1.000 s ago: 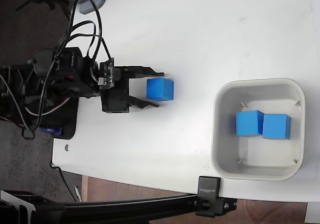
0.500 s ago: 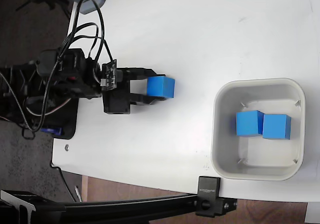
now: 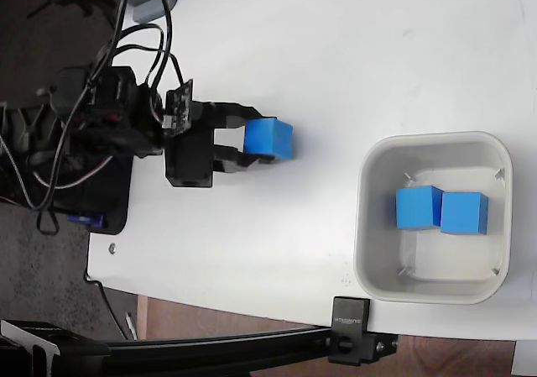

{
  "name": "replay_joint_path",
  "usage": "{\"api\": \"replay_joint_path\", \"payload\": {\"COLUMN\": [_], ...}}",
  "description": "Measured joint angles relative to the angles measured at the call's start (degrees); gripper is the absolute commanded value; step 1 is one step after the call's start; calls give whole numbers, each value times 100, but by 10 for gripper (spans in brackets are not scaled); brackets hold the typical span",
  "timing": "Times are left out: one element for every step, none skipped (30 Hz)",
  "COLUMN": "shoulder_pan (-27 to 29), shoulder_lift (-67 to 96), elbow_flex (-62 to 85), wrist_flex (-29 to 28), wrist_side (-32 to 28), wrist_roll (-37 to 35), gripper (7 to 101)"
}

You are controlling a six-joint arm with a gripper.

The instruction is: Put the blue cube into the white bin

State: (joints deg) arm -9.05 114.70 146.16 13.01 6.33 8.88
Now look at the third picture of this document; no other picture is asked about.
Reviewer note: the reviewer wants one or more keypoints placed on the blue servo part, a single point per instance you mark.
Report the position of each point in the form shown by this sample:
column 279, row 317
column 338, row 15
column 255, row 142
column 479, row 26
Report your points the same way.
column 86, row 221

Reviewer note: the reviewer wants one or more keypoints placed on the white square plastic bin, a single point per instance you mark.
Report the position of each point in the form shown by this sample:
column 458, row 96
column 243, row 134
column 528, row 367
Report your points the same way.
column 377, row 268

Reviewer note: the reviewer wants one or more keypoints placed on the small metal nut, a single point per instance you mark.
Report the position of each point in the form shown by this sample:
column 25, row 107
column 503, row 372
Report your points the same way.
column 112, row 248

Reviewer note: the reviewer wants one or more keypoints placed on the black clamp bracket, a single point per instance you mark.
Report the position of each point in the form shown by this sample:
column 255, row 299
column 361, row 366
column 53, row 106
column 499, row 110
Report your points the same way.
column 350, row 335

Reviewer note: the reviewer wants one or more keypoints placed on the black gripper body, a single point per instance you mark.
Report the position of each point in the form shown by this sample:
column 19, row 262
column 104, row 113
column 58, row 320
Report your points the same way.
column 191, row 158

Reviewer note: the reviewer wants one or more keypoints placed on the black six-joint robot arm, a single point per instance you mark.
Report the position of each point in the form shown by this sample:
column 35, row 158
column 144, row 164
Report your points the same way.
column 100, row 142

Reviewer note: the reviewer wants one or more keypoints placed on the blue cube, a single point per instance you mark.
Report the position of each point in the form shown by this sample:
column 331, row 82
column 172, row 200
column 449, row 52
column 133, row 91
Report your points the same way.
column 270, row 137
column 415, row 207
column 463, row 213

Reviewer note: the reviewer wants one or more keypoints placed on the camera circuit board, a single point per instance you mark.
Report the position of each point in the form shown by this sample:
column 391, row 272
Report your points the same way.
column 179, row 108

